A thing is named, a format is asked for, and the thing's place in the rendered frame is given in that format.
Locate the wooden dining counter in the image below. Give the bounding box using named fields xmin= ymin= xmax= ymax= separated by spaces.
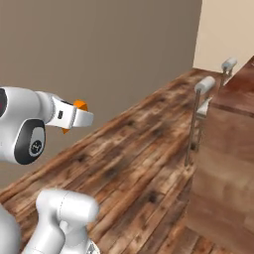
xmin=185 ymin=55 xmax=254 ymax=254

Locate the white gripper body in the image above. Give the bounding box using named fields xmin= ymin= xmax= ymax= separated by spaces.
xmin=70 ymin=107 xmax=95 ymax=129

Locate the orange cheese wedge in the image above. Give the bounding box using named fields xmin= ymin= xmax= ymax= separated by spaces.
xmin=61 ymin=99 xmax=89 ymax=135

